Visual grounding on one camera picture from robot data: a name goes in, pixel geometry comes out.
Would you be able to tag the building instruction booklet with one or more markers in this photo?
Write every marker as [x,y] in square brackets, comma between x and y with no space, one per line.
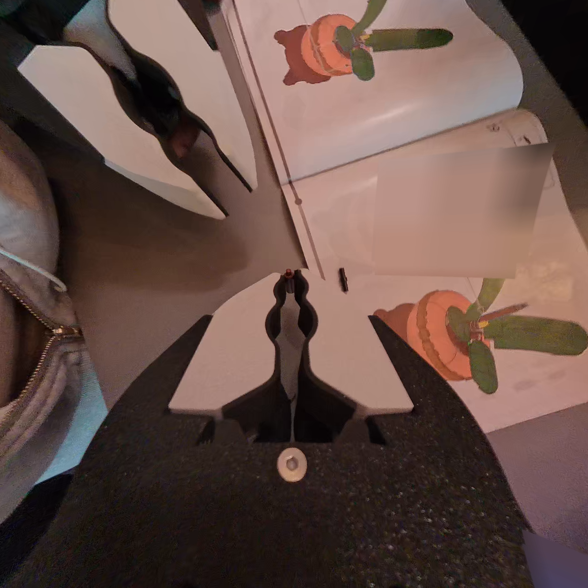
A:
[367,115]

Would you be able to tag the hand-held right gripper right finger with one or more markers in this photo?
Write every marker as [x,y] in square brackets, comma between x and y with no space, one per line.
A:
[353,363]

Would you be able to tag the grey desk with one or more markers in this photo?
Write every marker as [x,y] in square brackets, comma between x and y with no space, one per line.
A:
[160,257]

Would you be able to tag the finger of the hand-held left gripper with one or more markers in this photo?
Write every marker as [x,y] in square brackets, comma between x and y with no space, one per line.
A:
[193,78]
[92,115]

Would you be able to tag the small black toy peg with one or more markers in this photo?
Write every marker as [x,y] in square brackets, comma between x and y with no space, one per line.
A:
[343,279]

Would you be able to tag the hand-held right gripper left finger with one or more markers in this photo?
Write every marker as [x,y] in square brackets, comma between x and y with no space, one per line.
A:
[225,363]

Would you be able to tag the small brown toy peg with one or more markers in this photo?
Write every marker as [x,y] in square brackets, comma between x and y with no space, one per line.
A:
[288,274]

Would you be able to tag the person's left hand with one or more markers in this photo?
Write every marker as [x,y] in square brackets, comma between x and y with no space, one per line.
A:
[184,138]

